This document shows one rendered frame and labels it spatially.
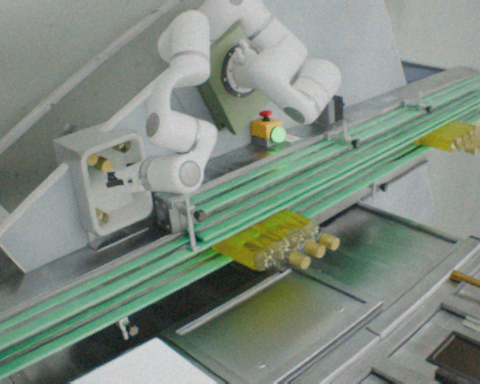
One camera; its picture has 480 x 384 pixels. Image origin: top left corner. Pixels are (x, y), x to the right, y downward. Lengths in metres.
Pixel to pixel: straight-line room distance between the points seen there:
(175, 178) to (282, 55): 0.42
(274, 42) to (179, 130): 0.38
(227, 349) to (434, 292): 0.59
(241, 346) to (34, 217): 0.59
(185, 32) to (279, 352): 0.75
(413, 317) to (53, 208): 0.95
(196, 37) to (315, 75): 0.32
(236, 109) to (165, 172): 0.54
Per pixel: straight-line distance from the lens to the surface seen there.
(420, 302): 1.52
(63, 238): 1.46
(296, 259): 1.42
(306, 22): 1.87
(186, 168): 1.08
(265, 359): 1.33
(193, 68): 1.14
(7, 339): 1.26
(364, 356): 1.36
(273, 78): 1.30
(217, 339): 1.40
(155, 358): 1.36
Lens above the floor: 1.98
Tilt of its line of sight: 44 degrees down
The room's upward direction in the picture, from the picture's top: 112 degrees clockwise
